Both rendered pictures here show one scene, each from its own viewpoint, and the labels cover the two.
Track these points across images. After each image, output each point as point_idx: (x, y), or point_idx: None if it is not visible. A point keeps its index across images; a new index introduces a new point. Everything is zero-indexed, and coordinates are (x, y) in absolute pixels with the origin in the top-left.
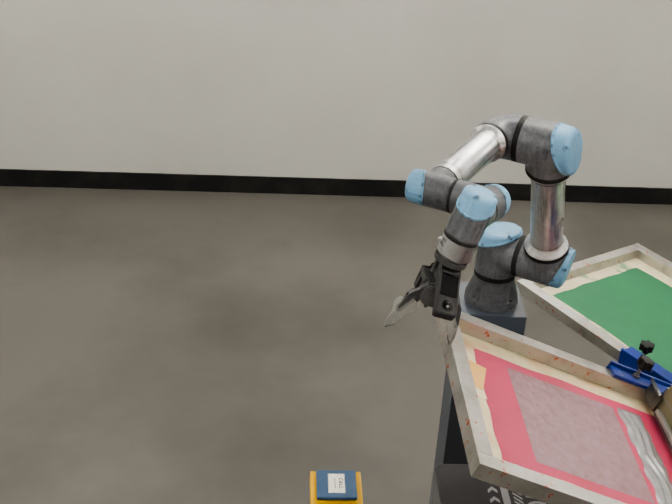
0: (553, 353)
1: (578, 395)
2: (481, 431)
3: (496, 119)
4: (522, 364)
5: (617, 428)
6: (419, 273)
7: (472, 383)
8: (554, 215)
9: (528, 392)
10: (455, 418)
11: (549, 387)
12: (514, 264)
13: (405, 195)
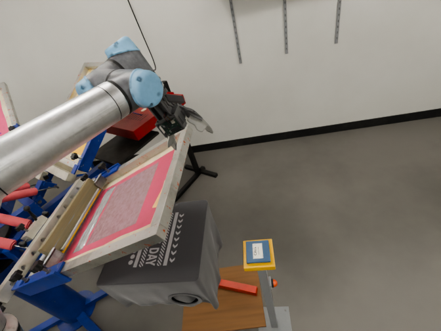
0: (93, 251)
1: (101, 238)
2: (180, 139)
3: None
4: (121, 238)
5: (97, 226)
6: (178, 120)
7: (170, 165)
8: None
9: (134, 209)
10: None
11: (117, 228)
12: None
13: (163, 89)
